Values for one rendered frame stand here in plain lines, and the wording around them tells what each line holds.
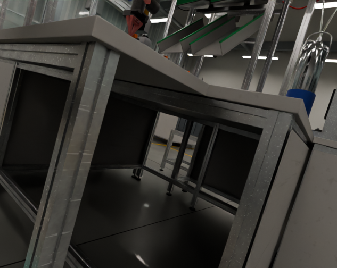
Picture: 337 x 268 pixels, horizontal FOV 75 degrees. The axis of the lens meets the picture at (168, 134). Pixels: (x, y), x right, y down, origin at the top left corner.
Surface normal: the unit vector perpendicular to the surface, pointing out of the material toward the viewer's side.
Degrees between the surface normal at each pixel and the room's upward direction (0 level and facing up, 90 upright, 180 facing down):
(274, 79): 90
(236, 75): 90
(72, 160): 90
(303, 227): 90
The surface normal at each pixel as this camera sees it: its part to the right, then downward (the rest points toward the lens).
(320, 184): -0.57, -0.11
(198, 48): 0.66, 0.25
